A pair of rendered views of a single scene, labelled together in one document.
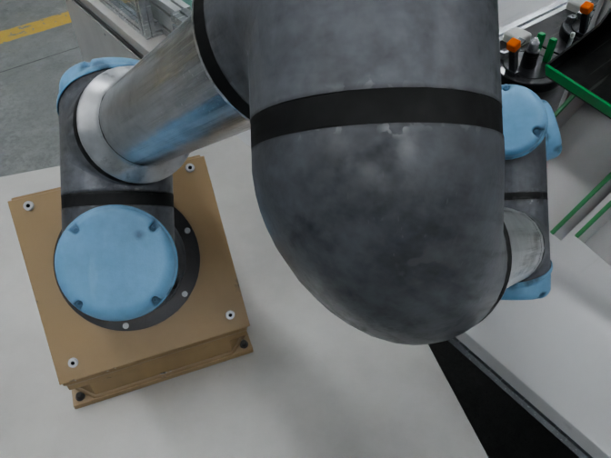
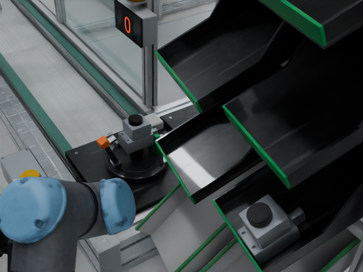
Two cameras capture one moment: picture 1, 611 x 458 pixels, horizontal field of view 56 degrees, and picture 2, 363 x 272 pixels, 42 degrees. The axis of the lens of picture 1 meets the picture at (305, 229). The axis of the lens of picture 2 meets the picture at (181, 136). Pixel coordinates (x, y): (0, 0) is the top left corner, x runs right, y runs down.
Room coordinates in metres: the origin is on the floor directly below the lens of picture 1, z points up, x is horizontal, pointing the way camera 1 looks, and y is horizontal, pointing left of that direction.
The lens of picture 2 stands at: (0.12, -0.39, 1.69)
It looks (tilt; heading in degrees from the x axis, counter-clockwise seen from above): 39 degrees down; 3
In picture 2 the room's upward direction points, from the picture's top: 3 degrees clockwise
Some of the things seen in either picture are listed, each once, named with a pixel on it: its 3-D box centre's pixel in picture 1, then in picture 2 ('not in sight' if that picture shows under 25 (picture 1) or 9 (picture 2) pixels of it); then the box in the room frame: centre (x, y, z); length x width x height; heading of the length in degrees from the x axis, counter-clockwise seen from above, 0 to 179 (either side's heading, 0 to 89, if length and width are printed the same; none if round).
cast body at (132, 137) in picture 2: not in sight; (140, 129); (0.90, -0.27, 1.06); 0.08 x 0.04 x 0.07; 129
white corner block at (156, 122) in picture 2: not in sight; (151, 126); (1.03, -0.27, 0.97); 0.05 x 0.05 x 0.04; 39
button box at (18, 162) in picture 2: not in sight; (32, 188); (0.83, -0.04, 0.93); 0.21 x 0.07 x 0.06; 39
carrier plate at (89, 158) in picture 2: not in sight; (136, 165); (0.90, -0.26, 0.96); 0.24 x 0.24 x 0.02; 39
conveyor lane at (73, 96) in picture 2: not in sight; (89, 113); (1.15, -0.09, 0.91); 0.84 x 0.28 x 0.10; 39
